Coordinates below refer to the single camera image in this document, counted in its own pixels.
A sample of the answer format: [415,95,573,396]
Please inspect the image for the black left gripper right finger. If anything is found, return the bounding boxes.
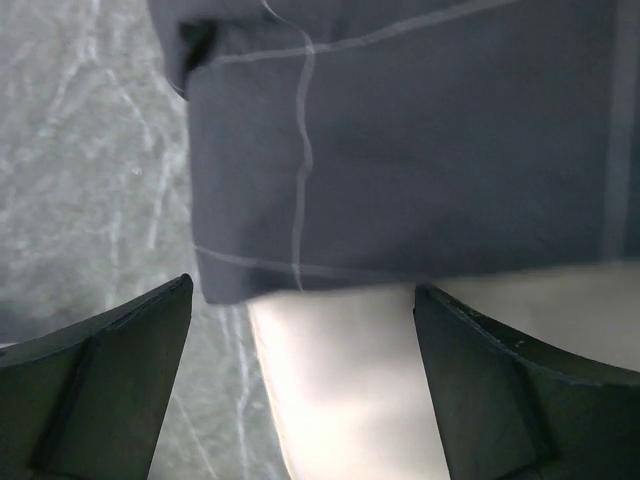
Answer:
[414,286,639,480]

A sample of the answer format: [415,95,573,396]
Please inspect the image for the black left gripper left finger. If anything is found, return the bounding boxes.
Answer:
[1,274,194,479]

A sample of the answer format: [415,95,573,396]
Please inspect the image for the cream white pillow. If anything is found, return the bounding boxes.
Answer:
[248,262,639,479]

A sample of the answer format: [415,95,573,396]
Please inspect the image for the dark grey checked pillowcase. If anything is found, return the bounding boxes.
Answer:
[149,1,639,305]

